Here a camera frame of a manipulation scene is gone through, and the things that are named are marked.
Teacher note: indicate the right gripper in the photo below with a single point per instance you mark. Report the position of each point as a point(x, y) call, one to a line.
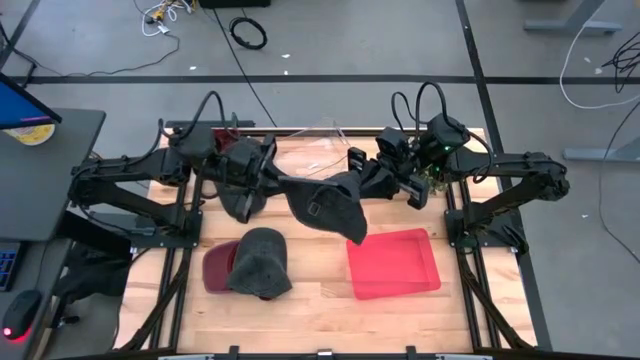
point(395, 172)

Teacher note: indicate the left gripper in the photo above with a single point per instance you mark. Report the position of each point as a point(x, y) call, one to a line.
point(245, 162)

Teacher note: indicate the maroon baseball cap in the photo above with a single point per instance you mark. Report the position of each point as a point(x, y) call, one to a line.
point(217, 267)
point(225, 140)

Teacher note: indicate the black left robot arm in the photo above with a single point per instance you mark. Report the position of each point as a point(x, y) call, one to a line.
point(125, 167)

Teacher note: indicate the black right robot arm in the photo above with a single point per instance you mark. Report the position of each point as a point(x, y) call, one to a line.
point(515, 162)

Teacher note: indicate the clear plastic bin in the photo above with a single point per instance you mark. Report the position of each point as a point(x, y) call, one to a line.
point(320, 145)

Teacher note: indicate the small potted green plant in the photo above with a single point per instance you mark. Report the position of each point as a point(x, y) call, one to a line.
point(436, 182)

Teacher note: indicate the red plastic tray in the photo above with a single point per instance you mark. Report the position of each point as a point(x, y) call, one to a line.
point(395, 265)

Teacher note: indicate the black box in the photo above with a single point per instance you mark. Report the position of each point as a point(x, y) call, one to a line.
point(235, 3)

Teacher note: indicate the black backpack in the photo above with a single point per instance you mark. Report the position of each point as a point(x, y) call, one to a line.
point(90, 275)

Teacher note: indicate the grey desk leg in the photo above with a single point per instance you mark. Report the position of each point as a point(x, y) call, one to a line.
point(575, 26)
point(600, 154)

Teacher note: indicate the black desk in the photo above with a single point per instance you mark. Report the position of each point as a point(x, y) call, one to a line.
point(45, 175)

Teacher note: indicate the computer monitor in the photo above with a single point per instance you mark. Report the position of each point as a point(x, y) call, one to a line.
point(20, 107)

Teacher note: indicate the black keyboard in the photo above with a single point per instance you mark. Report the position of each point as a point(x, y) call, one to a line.
point(7, 265)

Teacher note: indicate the black computer mouse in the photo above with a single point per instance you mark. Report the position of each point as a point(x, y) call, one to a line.
point(22, 312)

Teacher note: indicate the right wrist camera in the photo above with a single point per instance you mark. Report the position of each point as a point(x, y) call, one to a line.
point(392, 142)

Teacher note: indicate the black aluminium table frame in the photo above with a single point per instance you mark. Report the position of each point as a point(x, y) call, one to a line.
point(177, 310)

